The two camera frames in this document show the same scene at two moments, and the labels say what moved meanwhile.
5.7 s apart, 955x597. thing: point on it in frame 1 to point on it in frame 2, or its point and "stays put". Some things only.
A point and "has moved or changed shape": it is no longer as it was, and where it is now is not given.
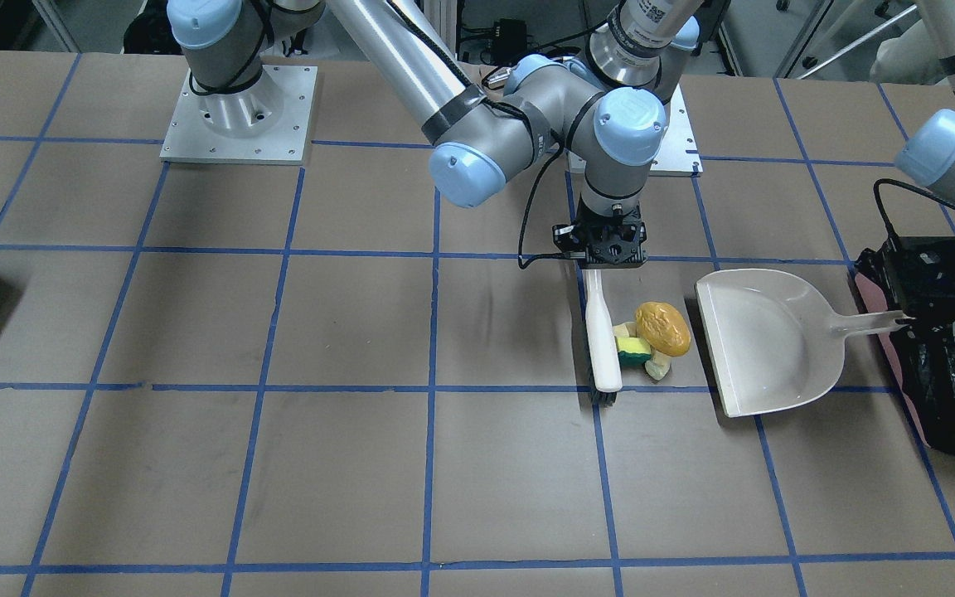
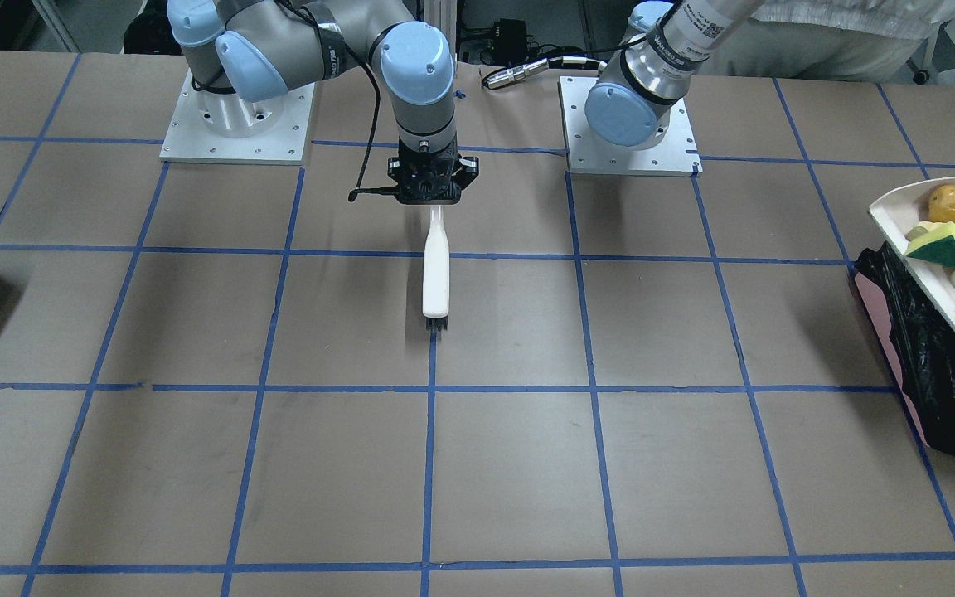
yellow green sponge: x=632 y=351 has moved or changed shape
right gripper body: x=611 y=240 to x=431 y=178
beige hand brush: x=605 y=361 to x=436 y=271
